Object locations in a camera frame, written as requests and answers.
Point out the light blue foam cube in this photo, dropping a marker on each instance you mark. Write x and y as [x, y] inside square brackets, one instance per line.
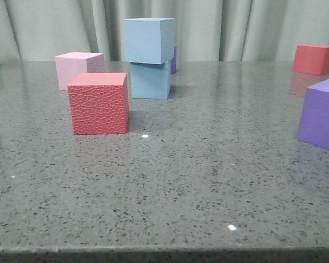
[149, 40]
[150, 81]

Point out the purple foam cube far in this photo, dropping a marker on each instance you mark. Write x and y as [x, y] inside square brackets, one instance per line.
[174, 61]

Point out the purple foam cube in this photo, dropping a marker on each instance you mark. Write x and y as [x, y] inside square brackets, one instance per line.
[314, 122]
[174, 61]

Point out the red textured foam cube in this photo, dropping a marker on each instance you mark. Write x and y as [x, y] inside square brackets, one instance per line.
[99, 103]

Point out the pink foam cube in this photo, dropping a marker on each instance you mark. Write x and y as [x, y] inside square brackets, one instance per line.
[69, 65]

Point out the purple foam cube near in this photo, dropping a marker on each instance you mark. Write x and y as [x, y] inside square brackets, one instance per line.
[314, 122]

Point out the red foam cube far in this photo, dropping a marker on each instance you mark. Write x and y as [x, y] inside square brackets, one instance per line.
[312, 58]

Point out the grey curtain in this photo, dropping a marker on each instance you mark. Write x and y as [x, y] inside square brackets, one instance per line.
[205, 30]

